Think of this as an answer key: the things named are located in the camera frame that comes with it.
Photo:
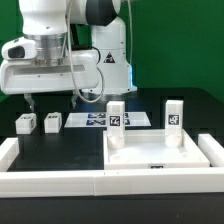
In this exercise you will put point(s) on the white sheet with fiducial tags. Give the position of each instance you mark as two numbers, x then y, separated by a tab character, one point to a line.
132	119

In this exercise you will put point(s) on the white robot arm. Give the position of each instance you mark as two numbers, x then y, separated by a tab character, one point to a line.
69	45

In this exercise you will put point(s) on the white U-shaped fence wall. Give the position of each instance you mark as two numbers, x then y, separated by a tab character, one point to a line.
100	183

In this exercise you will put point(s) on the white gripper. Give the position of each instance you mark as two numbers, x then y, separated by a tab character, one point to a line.
25	77

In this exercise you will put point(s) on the white square tabletop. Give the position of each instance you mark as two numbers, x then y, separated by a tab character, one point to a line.
146	149

